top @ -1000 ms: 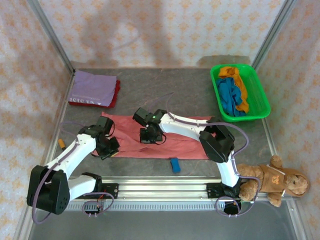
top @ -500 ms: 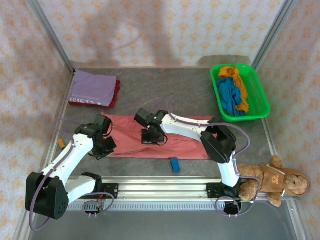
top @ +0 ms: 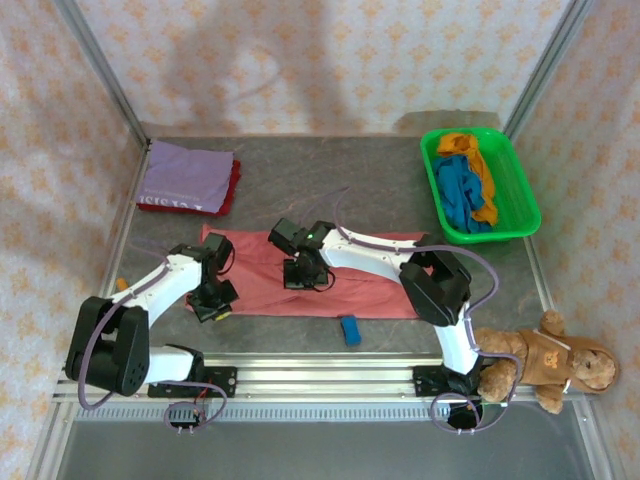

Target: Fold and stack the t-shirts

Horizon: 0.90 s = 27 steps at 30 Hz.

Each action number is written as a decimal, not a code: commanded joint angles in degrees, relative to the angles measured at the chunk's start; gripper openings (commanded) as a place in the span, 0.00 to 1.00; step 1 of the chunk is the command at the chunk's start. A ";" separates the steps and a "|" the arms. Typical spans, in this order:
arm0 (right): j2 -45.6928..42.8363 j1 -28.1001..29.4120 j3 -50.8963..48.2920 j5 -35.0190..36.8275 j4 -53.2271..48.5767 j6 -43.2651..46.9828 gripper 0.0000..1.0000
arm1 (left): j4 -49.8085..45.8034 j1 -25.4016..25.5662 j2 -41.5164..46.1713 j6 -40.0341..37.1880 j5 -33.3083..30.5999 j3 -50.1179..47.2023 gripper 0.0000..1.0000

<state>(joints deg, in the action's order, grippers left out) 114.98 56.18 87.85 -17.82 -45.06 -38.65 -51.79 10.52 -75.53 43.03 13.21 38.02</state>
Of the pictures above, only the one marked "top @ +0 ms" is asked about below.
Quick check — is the dark red folded t-shirt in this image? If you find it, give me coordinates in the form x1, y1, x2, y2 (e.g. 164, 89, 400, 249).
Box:
132, 158, 242, 217

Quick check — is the blue t-shirt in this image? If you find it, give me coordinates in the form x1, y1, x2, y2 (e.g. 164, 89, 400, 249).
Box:
432, 154, 494, 235

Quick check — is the purple folded t-shirt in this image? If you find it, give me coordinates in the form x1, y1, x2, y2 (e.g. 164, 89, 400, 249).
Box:
137, 140, 235, 215

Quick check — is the aluminium frame post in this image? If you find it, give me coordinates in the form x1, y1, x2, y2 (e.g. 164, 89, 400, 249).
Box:
54, 0, 151, 146
497, 0, 596, 146

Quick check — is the grey slotted cable duct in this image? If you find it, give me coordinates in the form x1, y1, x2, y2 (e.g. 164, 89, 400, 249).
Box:
67, 404, 584, 424

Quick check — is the salmon red t-shirt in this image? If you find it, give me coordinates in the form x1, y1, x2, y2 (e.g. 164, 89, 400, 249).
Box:
185, 222, 431, 320

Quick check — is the orange t-shirt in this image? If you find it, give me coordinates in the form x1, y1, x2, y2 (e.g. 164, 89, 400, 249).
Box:
436, 130, 501, 224

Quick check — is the aluminium mounting rail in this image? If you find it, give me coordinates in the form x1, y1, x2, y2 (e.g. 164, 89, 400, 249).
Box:
52, 352, 599, 404

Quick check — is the brown teddy bear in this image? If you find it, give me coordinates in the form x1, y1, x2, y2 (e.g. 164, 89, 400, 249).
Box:
473, 309, 620, 414

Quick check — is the black cable junction box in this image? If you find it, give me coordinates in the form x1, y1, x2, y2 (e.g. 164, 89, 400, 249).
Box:
164, 402, 207, 432
446, 402, 485, 432

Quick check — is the green plastic basket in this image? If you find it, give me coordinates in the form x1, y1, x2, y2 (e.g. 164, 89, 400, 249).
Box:
419, 127, 543, 246

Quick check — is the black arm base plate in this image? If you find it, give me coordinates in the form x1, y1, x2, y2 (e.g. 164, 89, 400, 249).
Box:
409, 366, 481, 399
147, 366, 239, 400

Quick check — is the small blue sponge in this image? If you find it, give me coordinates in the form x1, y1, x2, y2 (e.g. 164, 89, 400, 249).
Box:
339, 314, 364, 347

